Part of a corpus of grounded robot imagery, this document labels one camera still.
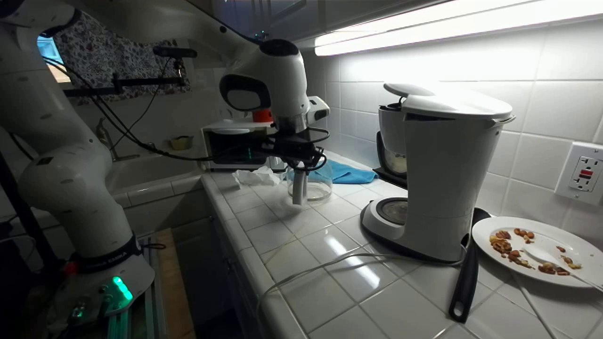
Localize clear plastic wrap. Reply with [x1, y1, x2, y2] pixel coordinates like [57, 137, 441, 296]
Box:
[230, 166, 281, 190]

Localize under-cabinet light strip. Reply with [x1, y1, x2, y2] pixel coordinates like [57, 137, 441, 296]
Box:
[313, 0, 603, 58]

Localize white coffee making machine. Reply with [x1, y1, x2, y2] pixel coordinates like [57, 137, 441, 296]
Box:
[360, 81, 517, 264]

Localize white plate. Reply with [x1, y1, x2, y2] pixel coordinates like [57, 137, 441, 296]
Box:
[471, 215, 603, 292]

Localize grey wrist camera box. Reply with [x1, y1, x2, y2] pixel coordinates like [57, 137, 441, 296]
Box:
[306, 94, 332, 124]

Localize glass kettle with white handle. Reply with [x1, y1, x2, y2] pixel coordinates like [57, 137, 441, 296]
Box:
[285, 160, 336, 207]

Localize wooden plank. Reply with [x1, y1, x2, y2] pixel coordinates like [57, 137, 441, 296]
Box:
[153, 226, 196, 339]

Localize white sink counter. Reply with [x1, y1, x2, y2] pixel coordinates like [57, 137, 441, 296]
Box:
[102, 149, 223, 235]

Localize lit monitor screen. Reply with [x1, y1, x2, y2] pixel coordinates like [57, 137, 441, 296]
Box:
[36, 34, 72, 85]

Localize brown food scraps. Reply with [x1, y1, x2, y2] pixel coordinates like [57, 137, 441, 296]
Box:
[488, 226, 583, 279]

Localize wall cabinets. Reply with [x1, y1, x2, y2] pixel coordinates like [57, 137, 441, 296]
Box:
[213, 0, 454, 53]

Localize yellow dish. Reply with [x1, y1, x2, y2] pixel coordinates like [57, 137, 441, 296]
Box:
[166, 132, 194, 152]

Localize white wall outlet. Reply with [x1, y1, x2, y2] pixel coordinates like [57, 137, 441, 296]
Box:
[554, 141, 603, 207]

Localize black tripod leg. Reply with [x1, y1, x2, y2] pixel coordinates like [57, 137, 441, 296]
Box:
[0, 156, 64, 284]

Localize white power cord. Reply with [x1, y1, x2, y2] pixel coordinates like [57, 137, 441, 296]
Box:
[253, 247, 404, 316]

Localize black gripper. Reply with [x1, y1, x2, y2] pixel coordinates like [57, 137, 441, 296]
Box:
[272, 126, 330, 177]

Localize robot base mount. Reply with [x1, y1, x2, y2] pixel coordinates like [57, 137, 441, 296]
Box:
[36, 247, 159, 339]

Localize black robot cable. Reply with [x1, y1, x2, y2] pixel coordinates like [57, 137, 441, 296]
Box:
[59, 58, 215, 162]

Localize blue cloth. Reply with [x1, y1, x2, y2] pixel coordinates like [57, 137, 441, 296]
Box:
[317, 158, 379, 186]

